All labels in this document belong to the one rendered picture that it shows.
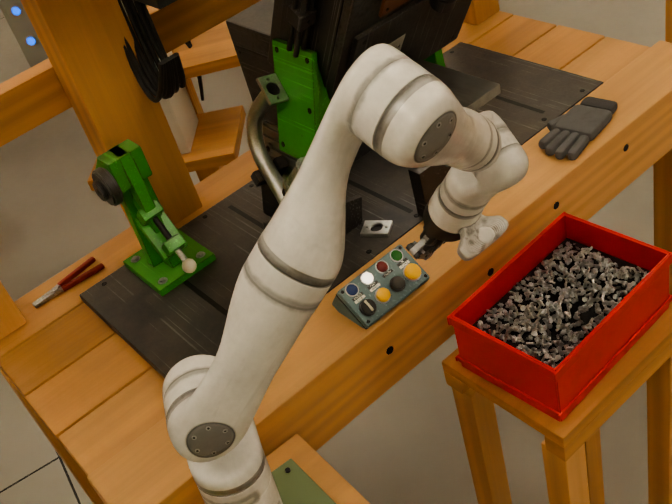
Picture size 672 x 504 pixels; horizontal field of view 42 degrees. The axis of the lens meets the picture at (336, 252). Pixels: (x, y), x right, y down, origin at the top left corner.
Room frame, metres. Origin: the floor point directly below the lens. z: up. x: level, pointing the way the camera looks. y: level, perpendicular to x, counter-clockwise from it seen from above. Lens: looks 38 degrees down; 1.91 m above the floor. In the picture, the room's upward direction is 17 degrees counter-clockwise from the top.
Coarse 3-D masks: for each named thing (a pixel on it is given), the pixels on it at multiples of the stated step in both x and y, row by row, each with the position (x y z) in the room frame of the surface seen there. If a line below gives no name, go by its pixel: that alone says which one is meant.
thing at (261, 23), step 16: (272, 0) 1.69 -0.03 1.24; (240, 16) 1.66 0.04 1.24; (256, 16) 1.63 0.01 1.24; (240, 32) 1.62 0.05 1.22; (256, 32) 1.57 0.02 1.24; (240, 48) 1.63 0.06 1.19; (256, 48) 1.58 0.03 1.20; (240, 64) 1.66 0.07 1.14; (256, 64) 1.60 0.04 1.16; (256, 96) 1.63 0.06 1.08; (272, 112) 1.59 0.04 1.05
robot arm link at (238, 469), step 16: (176, 368) 0.75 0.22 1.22; (192, 368) 0.74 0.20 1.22; (208, 368) 0.74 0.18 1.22; (176, 384) 0.73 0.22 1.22; (192, 384) 0.72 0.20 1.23; (256, 432) 0.74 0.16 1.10; (240, 448) 0.71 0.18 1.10; (256, 448) 0.71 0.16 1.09; (192, 464) 0.71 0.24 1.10; (208, 464) 0.70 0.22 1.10; (224, 464) 0.70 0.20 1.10; (240, 464) 0.69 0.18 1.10; (256, 464) 0.70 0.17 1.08; (208, 480) 0.69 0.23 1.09; (224, 480) 0.68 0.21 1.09; (240, 480) 0.68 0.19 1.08
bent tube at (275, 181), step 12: (264, 84) 1.40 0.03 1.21; (276, 84) 1.41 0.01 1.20; (264, 96) 1.39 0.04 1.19; (276, 96) 1.38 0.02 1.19; (252, 108) 1.43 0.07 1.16; (264, 108) 1.41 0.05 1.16; (252, 120) 1.43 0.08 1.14; (252, 132) 1.43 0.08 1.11; (252, 144) 1.43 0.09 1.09; (264, 144) 1.43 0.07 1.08; (264, 156) 1.41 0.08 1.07; (264, 168) 1.40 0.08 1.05; (276, 168) 1.40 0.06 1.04; (276, 180) 1.37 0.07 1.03; (276, 192) 1.36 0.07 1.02
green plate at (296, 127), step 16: (288, 64) 1.39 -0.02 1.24; (304, 64) 1.35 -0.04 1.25; (288, 80) 1.39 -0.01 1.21; (304, 80) 1.35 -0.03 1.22; (320, 80) 1.35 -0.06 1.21; (288, 96) 1.39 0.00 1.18; (304, 96) 1.35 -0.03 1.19; (320, 96) 1.35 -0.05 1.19; (288, 112) 1.39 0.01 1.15; (304, 112) 1.35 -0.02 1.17; (320, 112) 1.34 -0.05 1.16; (288, 128) 1.39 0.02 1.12; (304, 128) 1.35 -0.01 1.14; (288, 144) 1.39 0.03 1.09; (304, 144) 1.34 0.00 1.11
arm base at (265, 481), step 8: (264, 464) 0.71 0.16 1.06; (264, 472) 0.70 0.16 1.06; (256, 480) 0.69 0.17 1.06; (264, 480) 0.70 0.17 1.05; (272, 480) 0.72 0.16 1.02; (248, 488) 0.68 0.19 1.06; (256, 488) 0.69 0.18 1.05; (264, 488) 0.69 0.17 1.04; (272, 488) 0.71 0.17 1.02; (208, 496) 0.69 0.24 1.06; (216, 496) 0.68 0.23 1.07; (224, 496) 0.68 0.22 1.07; (232, 496) 0.68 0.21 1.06; (240, 496) 0.68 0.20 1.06; (248, 496) 0.68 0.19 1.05; (256, 496) 0.68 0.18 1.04; (264, 496) 0.69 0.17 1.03; (272, 496) 0.70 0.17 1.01
